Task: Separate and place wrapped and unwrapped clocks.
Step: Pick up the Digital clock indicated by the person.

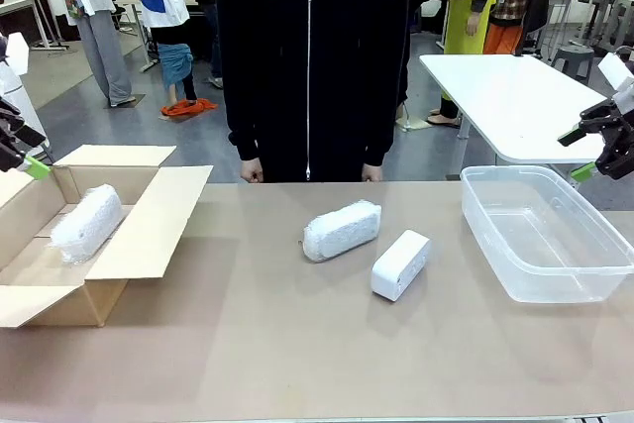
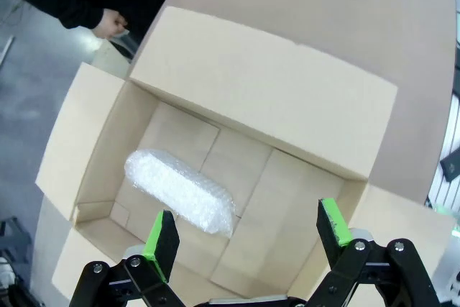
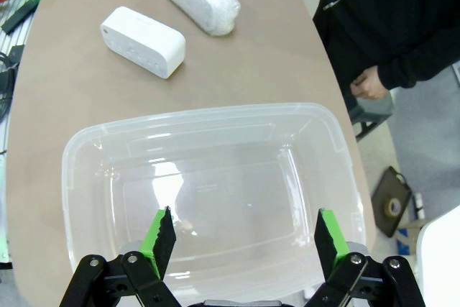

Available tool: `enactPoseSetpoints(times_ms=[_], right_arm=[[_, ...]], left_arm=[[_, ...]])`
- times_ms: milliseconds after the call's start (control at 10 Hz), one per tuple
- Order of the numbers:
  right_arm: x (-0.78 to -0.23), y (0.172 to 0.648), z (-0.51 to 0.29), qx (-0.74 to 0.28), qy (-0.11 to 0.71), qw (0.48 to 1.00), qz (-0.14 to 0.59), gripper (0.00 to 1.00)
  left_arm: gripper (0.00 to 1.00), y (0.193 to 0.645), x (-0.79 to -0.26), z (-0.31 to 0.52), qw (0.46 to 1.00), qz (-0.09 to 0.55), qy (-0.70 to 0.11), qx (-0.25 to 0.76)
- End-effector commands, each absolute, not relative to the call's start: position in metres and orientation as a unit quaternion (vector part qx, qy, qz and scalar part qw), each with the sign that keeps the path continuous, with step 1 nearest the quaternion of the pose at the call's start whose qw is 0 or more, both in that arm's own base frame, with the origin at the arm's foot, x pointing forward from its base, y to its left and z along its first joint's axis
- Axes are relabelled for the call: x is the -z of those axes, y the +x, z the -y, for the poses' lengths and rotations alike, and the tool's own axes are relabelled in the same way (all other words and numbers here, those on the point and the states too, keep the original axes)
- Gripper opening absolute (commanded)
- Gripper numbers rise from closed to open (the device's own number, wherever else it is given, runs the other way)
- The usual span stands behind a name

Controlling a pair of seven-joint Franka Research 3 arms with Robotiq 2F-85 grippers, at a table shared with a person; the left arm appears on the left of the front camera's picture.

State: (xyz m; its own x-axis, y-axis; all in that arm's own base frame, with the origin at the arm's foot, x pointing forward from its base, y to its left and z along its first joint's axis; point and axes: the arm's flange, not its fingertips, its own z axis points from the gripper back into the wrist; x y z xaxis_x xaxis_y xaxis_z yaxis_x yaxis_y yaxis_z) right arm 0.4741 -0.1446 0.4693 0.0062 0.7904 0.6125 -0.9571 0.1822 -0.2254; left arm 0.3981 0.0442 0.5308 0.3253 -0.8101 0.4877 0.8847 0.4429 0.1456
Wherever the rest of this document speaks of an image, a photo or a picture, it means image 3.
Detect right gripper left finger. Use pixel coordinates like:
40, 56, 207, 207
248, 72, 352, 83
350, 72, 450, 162
59, 206, 184, 307

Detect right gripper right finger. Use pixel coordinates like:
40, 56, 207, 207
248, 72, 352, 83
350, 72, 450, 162
305, 207, 427, 307

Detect person's left forearm black sleeve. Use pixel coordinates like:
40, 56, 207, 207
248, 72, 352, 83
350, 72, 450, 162
377, 26, 460, 91

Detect unwrapped white clock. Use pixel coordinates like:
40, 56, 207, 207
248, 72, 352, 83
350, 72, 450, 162
99, 6, 187, 80

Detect person's left hand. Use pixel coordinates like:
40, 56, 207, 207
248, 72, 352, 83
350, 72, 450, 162
350, 65, 392, 101

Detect brown tape roll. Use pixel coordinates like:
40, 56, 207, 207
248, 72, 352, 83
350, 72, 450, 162
385, 197, 403, 219

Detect black flat case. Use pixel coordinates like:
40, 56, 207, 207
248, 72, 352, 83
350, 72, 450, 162
369, 165, 413, 239

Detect cardboard box blue print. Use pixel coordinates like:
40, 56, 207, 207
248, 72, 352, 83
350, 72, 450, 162
395, 219, 429, 257

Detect clear plastic bin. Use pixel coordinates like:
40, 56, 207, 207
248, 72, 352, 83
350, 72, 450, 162
61, 102, 367, 297

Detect white table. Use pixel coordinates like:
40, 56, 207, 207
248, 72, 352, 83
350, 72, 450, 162
416, 206, 460, 307

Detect grey stool black legs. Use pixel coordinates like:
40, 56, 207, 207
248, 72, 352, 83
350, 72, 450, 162
346, 90, 395, 142

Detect person torso black hoodie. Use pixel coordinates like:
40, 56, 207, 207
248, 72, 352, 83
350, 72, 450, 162
312, 0, 460, 91

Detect black bar device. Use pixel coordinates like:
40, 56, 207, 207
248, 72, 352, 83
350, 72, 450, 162
1, 0, 41, 34

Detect black cables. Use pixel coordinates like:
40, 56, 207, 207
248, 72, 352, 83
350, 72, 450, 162
0, 44, 25, 123

